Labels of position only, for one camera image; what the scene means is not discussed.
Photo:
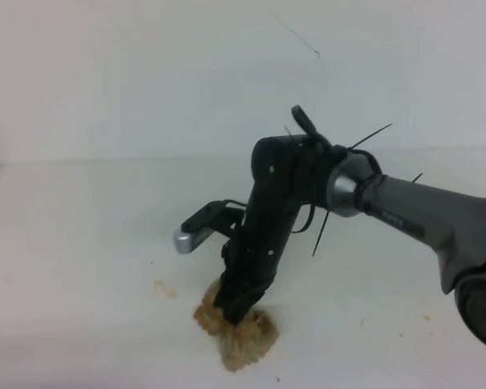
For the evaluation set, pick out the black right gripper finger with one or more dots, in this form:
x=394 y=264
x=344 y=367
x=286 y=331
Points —
x=223 y=297

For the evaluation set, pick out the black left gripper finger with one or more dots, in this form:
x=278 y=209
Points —
x=241 y=299

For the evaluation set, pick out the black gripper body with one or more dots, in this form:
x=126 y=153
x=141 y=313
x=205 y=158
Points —
x=282 y=168

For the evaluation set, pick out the green coffee-stained rag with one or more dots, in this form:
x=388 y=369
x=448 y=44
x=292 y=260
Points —
x=239 y=344

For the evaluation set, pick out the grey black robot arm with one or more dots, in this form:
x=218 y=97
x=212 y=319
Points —
x=349 y=182

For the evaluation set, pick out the brown coffee stain puddle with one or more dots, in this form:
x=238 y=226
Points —
x=162 y=289

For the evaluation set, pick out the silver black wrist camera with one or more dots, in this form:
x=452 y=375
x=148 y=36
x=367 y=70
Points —
x=220 y=216

